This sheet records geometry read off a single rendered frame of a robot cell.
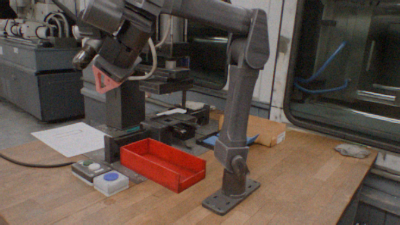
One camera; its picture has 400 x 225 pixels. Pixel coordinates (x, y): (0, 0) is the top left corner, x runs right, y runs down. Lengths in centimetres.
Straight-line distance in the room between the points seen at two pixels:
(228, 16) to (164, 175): 45
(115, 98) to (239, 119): 68
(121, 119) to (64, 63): 297
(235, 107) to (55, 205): 50
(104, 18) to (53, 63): 357
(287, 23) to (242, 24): 80
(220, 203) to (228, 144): 15
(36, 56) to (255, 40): 355
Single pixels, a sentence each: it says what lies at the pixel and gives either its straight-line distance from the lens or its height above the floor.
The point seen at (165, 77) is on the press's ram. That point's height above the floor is 116.
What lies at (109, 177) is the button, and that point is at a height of 94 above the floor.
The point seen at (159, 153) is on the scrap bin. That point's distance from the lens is 101.
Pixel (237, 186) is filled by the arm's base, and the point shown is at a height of 95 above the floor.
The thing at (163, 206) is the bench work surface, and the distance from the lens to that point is 78.
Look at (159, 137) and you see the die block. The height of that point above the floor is 95.
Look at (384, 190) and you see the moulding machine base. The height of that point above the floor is 73.
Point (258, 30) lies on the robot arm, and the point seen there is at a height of 133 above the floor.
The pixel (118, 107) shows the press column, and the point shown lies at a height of 100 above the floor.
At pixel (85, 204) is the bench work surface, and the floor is 90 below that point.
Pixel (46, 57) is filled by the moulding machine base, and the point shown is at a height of 87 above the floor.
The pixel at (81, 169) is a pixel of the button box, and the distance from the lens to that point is 91.
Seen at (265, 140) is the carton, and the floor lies 92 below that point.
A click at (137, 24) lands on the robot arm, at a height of 133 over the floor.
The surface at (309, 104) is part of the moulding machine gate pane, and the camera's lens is 145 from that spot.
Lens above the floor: 134
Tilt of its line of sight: 17 degrees down
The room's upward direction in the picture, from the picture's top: 3 degrees clockwise
